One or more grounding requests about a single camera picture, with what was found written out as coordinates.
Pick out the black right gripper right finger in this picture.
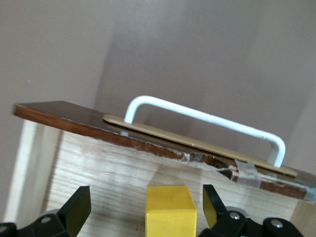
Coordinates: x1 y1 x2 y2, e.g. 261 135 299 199
198 184 303 237

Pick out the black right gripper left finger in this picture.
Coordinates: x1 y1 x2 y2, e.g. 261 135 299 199
0 186 92 237

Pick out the yellow wooden block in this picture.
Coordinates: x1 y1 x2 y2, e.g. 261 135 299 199
145 185 198 237

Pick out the wooden drawer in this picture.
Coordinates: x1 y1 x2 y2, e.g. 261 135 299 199
4 100 316 237

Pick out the white metal drawer handle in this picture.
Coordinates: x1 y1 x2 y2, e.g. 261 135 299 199
124 95 286 168

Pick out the grey tape piece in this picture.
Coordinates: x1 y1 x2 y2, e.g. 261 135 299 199
234 158 263 190

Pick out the brown table mat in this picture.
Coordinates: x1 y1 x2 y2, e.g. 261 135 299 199
0 0 316 220

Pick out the beige handle backing plate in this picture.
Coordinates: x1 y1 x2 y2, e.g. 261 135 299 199
102 114 299 178

